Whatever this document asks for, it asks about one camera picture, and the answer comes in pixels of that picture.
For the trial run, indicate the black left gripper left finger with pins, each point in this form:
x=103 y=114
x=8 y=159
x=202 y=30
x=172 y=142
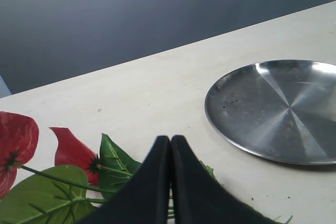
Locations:
x=145 y=197

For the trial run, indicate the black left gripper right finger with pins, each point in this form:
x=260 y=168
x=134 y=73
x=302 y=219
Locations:
x=198 y=197

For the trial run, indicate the round stainless steel plate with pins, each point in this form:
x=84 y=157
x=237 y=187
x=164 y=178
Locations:
x=280 y=110

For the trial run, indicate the artificial red flower stem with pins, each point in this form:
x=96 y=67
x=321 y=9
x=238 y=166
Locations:
x=79 y=182

